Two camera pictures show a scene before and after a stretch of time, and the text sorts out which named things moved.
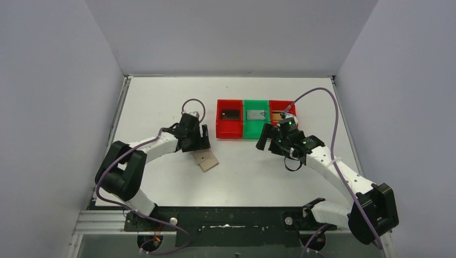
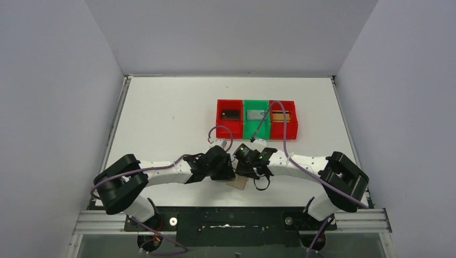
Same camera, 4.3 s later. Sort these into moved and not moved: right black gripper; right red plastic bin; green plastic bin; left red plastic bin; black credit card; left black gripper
Moved: left black gripper; right black gripper
Not moved: green plastic bin; right red plastic bin; black credit card; left red plastic bin
